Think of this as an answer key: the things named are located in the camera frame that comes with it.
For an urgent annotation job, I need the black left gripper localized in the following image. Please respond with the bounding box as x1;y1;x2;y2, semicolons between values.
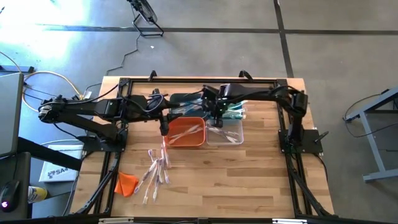
139;98;183;137

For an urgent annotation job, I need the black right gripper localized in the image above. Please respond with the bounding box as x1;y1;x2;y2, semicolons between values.
201;83;233;129

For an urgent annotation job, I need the green toothbrush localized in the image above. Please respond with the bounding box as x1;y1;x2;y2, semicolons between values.
223;101;245;116
224;99;248;113
222;112;246;121

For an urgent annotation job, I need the blue toothbrush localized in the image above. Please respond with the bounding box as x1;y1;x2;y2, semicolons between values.
178;101;205;111
178;105;205;118
174;104;201;117

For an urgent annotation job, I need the white toothbrush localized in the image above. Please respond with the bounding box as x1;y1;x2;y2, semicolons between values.
214;132;240;144

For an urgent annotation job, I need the teal plastic bin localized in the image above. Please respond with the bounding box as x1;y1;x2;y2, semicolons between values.
214;96;242;121

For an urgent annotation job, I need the dark grey plastic bin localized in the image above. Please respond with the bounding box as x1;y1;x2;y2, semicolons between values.
167;93;207;118

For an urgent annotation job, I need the clear plastic bin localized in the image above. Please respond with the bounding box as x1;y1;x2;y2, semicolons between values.
204;118;244;146

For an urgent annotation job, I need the orange plastic bin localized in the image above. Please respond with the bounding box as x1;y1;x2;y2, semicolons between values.
163;116;206;147

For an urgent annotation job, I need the orange cloth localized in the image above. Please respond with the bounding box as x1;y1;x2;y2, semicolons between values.
114;171;140;198

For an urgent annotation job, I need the black floor fan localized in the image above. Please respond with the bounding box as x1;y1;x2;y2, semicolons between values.
126;0;165;37

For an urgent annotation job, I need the white printed box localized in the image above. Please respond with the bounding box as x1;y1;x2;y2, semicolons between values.
39;144;85;184

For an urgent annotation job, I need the yellow can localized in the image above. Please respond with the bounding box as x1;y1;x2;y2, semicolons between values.
27;185;49;205

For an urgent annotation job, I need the grey laptop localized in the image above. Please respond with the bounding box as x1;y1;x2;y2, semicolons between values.
0;72;25;159

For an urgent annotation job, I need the black desk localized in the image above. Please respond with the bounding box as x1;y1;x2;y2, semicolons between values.
0;136;83;220

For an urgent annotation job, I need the black computer mouse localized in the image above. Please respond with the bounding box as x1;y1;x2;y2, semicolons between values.
0;179;20;213

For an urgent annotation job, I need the black aluminium table frame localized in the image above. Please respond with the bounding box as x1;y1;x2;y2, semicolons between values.
74;77;335;218

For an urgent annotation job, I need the black fan cable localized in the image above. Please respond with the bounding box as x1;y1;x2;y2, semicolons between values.
83;32;141;94

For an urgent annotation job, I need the white frame label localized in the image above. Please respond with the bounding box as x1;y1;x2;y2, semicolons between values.
98;217;134;224
272;218;308;224

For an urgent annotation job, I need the yellow extension cord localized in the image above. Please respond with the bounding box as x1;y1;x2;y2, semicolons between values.
0;51;88;113

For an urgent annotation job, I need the black floor cable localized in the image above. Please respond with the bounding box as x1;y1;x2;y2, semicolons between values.
341;92;398;141
23;83;60;99

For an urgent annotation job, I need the grey metal table frame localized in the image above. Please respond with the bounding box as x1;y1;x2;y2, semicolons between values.
344;86;398;183

